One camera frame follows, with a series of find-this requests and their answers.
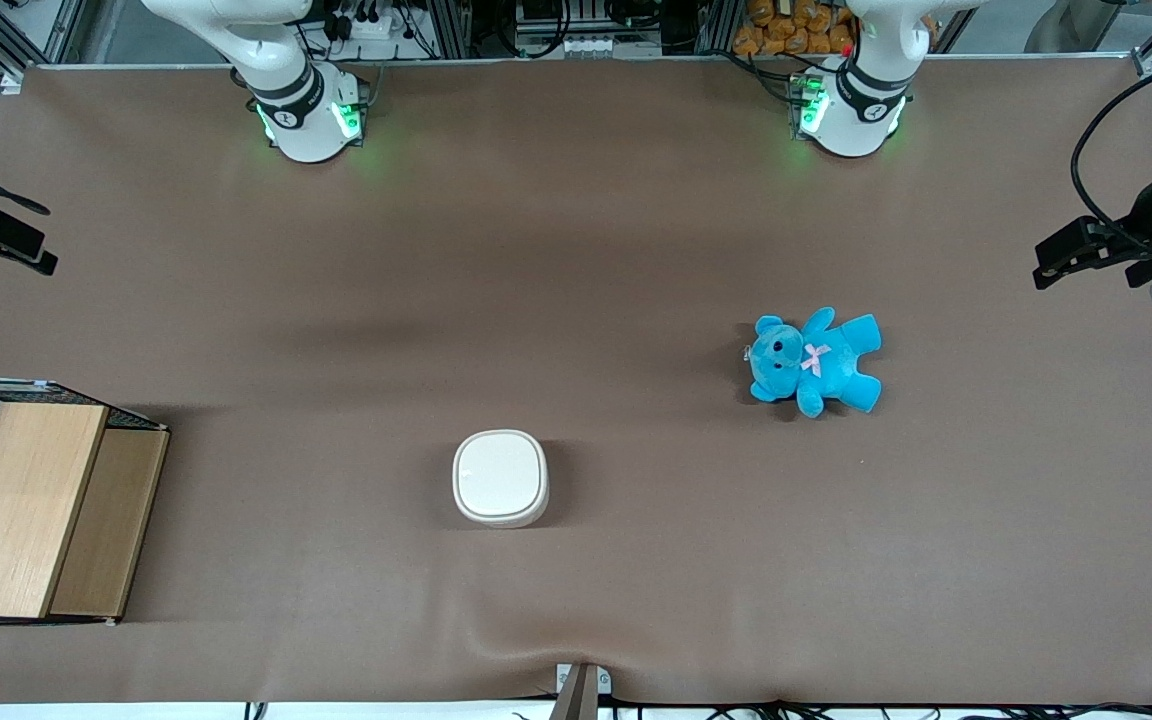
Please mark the white trash can lid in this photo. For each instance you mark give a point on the white trash can lid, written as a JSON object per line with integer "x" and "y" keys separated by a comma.
{"x": 501, "y": 475}

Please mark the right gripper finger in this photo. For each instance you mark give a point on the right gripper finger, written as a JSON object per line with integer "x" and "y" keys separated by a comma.
{"x": 16, "y": 235}

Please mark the orange plush toy pile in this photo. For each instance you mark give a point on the orange plush toy pile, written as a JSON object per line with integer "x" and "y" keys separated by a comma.
{"x": 786, "y": 30}

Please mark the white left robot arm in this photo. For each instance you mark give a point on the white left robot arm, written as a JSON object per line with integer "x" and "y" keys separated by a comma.
{"x": 856, "y": 120}

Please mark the white power strip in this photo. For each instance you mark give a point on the white power strip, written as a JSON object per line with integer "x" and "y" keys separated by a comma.
{"x": 371, "y": 25}

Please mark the white trash can body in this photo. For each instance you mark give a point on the white trash can body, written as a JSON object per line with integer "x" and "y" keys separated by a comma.
{"x": 501, "y": 521}

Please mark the light wooden shelf board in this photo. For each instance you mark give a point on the light wooden shelf board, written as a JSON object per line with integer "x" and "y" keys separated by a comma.
{"x": 16, "y": 510}

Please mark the camera mount post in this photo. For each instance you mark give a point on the camera mount post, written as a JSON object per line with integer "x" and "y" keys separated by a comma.
{"x": 578, "y": 695}

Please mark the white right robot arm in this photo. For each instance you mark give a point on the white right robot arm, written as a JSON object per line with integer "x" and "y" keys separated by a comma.
{"x": 306, "y": 130}

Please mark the dark wooden shelf board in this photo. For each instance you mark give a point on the dark wooden shelf board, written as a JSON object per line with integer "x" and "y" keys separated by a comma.
{"x": 106, "y": 520}

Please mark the blue teddy bear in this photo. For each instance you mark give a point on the blue teddy bear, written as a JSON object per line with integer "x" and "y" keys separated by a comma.
{"x": 831, "y": 360}

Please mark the brown table cover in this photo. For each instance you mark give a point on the brown table cover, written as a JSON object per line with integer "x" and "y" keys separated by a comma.
{"x": 576, "y": 250}

